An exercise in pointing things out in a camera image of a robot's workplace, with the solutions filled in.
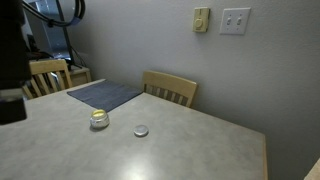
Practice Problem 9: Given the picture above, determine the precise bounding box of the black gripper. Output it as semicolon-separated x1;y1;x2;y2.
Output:
0;0;32;126

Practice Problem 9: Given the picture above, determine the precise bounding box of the round silver jar lid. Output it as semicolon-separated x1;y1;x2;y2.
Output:
133;124;150;138

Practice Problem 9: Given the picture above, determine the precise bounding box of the dark monitor screen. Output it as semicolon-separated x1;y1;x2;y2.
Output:
24;0;73;61

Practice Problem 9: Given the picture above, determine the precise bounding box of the wooden chair with green cushion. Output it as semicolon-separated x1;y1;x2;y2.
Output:
22;58;74;100

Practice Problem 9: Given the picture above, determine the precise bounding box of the small wooden side table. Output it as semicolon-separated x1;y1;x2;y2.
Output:
59;65;93;88

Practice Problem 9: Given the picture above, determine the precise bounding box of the blue-grey cloth placemat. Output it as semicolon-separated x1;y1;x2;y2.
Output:
66;79;144;113

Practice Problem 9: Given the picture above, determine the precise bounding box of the glass jar with yellow candle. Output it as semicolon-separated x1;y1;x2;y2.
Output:
89;108;111;130

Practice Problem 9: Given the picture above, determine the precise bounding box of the wooden chair with slatted back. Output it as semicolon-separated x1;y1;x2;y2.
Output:
142;70;199;109

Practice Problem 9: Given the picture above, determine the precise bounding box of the beige wooden furniture corner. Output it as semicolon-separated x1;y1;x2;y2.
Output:
303;158;320;180

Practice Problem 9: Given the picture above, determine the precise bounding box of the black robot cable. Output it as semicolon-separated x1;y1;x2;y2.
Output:
21;0;86;28

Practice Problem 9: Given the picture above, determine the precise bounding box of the beige wall thermostat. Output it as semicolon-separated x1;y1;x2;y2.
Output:
192;6;211;34

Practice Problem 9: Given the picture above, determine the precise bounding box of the white double light switch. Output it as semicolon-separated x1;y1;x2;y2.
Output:
219;7;252;36

